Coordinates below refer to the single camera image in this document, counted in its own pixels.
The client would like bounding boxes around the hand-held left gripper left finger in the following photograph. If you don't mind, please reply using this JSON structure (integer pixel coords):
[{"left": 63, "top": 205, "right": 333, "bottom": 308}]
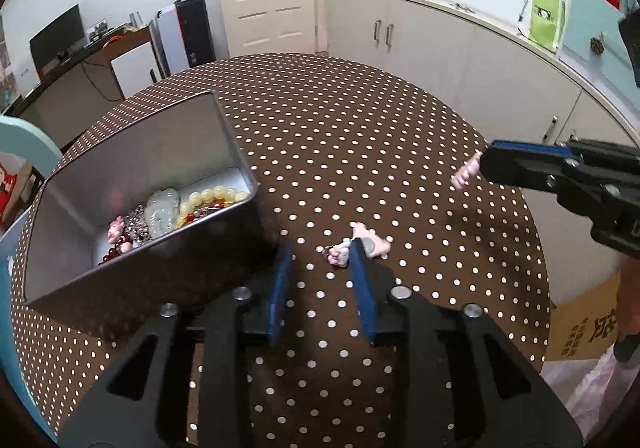
[{"left": 57, "top": 242, "right": 296, "bottom": 448}]

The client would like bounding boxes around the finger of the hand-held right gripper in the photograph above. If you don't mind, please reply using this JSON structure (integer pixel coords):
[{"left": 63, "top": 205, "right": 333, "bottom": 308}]
[{"left": 480, "top": 138, "right": 640, "bottom": 225}]

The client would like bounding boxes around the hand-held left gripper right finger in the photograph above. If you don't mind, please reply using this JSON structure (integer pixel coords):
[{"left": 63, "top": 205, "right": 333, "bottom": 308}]
[{"left": 348, "top": 238, "right": 583, "bottom": 448}]

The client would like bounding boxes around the pink paw charm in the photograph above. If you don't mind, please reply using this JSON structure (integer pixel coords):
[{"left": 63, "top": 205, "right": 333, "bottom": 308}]
[
  {"left": 450, "top": 151, "right": 485, "bottom": 190},
  {"left": 325, "top": 222, "right": 393, "bottom": 270},
  {"left": 107, "top": 216, "right": 129, "bottom": 244}
]

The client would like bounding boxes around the colourful bead bracelet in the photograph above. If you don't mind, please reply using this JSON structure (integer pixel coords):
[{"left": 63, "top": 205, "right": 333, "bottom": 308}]
[{"left": 182, "top": 200, "right": 223, "bottom": 228}]

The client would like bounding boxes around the yellow bead bracelet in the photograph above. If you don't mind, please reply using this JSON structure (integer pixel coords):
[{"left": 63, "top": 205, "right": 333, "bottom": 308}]
[{"left": 176, "top": 184, "right": 249, "bottom": 229}]

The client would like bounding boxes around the pale green jade pendant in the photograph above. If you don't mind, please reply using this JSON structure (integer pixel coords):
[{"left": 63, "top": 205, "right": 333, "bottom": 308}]
[{"left": 145, "top": 188, "right": 182, "bottom": 233}]

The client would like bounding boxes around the clear crystal bead bracelet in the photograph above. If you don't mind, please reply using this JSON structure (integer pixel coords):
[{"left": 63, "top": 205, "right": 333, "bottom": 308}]
[{"left": 125, "top": 205, "right": 151, "bottom": 244}]

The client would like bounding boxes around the dark red bead bracelet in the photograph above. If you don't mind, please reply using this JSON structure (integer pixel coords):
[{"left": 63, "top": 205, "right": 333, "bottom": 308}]
[{"left": 97, "top": 239, "right": 137, "bottom": 267}]

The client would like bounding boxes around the silver metal tin box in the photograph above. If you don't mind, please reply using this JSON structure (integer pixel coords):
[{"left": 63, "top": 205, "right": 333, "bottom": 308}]
[{"left": 22, "top": 90, "right": 281, "bottom": 343}]

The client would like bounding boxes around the person's right forearm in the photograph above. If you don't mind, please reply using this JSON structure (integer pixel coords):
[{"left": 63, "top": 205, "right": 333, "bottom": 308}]
[{"left": 614, "top": 255, "right": 640, "bottom": 364}]

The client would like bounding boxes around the cardboard box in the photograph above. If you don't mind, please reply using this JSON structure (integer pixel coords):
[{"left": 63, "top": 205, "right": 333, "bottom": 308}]
[{"left": 542, "top": 273, "right": 626, "bottom": 364}]

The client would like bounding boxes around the white sideboard cabinet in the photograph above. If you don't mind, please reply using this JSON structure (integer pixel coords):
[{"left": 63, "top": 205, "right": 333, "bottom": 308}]
[{"left": 327, "top": 0, "right": 640, "bottom": 289}]

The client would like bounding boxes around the green paper bag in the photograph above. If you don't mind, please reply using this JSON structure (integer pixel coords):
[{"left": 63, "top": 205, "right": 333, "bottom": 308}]
[{"left": 529, "top": 0, "right": 566, "bottom": 54}]

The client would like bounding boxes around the dark flat object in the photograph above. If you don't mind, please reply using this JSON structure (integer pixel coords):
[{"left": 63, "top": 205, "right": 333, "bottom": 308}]
[{"left": 618, "top": 15, "right": 640, "bottom": 90}]

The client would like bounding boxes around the light blue board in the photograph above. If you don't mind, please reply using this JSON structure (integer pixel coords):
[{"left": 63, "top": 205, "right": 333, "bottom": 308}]
[{"left": 559, "top": 0, "right": 640, "bottom": 89}]

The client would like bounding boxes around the white plastic bag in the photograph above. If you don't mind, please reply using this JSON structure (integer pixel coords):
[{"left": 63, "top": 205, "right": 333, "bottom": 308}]
[{"left": 542, "top": 353, "right": 632, "bottom": 448}]

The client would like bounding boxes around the small white cabinet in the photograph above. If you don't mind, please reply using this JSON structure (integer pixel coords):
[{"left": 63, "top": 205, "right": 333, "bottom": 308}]
[{"left": 107, "top": 28, "right": 166, "bottom": 101}]

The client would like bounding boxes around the black and white suitcase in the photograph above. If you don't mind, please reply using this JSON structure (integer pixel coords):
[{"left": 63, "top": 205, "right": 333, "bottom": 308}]
[{"left": 152, "top": 0, "right": 217, "bottom": 79}]

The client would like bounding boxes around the red printed bag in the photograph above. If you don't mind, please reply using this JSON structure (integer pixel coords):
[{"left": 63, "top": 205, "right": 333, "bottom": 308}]
[{"left": 0, "top": 153, "right": 38, "bottom": 229}]

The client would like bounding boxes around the dark desk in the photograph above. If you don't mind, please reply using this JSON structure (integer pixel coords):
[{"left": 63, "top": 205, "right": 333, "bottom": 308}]
[{"left": 5, "top": 25, "right": 151, "bottom": 115}]

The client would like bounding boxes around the black computer monitor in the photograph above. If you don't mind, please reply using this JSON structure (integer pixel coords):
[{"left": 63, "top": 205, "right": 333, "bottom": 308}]
[{"left": 29, "top": 4, "right": 86, "bottom": 69}]

